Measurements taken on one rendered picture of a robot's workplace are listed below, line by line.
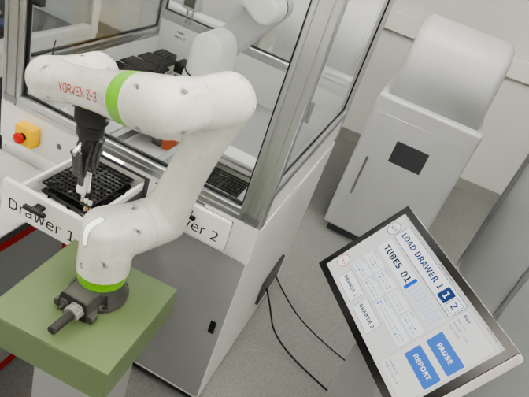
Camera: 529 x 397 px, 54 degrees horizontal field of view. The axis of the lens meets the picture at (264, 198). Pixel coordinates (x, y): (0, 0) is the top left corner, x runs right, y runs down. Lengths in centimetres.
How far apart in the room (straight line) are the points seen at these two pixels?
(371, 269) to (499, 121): 347
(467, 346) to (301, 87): 75
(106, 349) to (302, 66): 85
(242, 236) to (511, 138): 353
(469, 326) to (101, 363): 84
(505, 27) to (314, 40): 337
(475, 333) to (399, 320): 19
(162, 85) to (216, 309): 107
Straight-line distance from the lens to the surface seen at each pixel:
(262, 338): 263
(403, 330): 136
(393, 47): 469
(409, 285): 141
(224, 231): 166
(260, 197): 157
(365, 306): 143
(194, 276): 185
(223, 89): 106
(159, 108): 97
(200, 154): 117
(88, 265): 129
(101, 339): 132
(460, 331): 132
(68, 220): 156
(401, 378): 131
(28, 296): 141
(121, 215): 127
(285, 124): 146
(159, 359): 220
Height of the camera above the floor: 188
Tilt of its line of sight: 32 degrees down
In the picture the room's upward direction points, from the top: 20 degrees clockwise
